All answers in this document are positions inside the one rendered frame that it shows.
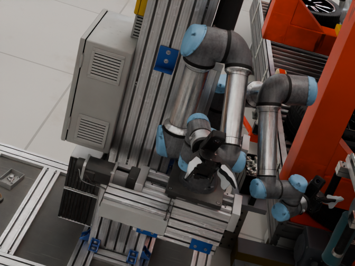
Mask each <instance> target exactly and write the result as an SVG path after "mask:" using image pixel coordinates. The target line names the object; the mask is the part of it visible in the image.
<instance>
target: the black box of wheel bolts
mask: <svg viewBox="0 0 355 266"><path fill-rule="evenodd" d="M235 176H236V180H237V185H238V189H239V193H242V194H247V195H250V190H249V187H250V182H251V181H252V180H253V179H256V176H257V155H254V154H249V153H247V156H246V164H245V168H244V170H243V171H242V172H240V173H235Z"/></svg>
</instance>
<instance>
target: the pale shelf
mask: <svg viewBox="0 0 355 266"><path fill-rule="evenodd" d="M233 175H234V177H235V180H236V176H235V173H234V172H233ZM236 184H237V180H236ZM235 194H238V195H241V196H242V204H241V209H242V210H246V211H250V212H254V213H258V214H263V215H266V212H267V205H266V199H260V198H257V199H256V201H255V204H254V207H251V206H247V201H248V199H249V197H250V195H247V194H242V193H239V189H238V185H237V188H236V189H234V188H233V187H232V195H235Z"/></svg>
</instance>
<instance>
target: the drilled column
mask: <svg viewBox="0 0 355 266"><path fill-rule="evenodd" d="M247 213H248V211H246V210H242V209H241V212H240V217H239V220H238V222H237V225H236V228H235V230H234V232H230V231H227V230H225V232H224V235H223V237H222V240H221V243H220V245H219V247H222V248H226V249H231V250H232V249H233V246H234V244H235V241H236V239H237V237H238V235H239V233H240V230H241V228H242V225H243V223H244V221H245V218H246V216H247ZM230 245H231V246H230Z"/></svg>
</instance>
